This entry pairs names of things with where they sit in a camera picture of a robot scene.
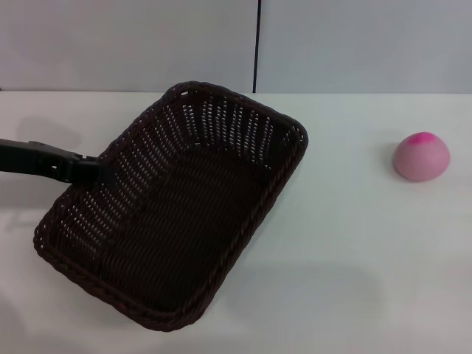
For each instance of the pink peach bun toy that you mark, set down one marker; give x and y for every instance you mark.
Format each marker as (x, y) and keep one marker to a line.
(420, 162)

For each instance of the dark brown woven basket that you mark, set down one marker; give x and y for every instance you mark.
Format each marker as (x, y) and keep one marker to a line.
(184, 228)

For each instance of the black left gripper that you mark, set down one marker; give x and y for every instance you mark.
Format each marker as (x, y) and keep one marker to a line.
(37, 160)

